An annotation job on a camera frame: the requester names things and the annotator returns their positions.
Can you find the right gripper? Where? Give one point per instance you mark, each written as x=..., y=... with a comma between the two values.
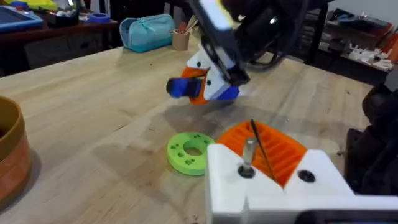
x=228, y=56

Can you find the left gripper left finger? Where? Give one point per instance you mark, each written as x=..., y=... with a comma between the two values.
x=224, y=180

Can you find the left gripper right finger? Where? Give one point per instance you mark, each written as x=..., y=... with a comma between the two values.
x=320, y=174

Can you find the silver screw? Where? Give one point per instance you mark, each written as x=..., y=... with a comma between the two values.
x=248, y=152

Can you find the tan cup with pencils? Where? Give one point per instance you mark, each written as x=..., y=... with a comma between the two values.
x=181, y=39

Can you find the green disc with holes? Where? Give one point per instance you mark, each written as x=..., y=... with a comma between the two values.
x=182, y=155

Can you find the teal zip bag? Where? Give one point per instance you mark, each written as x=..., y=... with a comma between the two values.
x=149, y=32

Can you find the blue tape roll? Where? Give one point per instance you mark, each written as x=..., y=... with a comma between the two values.
x=99, y=17

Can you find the cluttered shelf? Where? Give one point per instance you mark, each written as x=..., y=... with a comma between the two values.
x=360, y=37

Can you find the dark wooden side table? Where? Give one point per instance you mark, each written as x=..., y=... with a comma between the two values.
x=62, y=46

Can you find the black box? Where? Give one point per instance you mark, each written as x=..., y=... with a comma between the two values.
x=62, y=18

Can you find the yellow board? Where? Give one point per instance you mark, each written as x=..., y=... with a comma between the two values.
x=34, y=3

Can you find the blue tray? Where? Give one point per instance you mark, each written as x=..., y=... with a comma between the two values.
x=15, y=18

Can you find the orange and brown tub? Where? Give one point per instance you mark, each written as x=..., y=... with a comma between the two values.
x=12, y=155

